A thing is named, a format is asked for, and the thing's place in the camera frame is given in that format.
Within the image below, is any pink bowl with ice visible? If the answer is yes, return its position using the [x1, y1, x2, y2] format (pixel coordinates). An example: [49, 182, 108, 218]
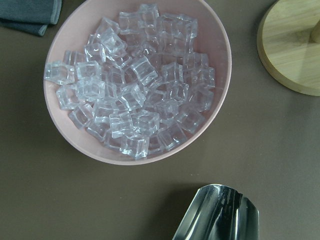
[42, 0, 234, 166]

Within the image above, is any metal ice scoop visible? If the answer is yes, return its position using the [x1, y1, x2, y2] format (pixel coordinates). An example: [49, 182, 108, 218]
[173, 184, 259, 240]

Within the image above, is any wooden cup rack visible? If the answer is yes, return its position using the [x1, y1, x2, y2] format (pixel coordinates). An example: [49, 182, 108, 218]
[257, 0, 320, 96]

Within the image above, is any grey folded cloth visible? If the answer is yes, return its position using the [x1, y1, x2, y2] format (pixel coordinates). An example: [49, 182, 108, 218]
[0, 0, 62, 36]

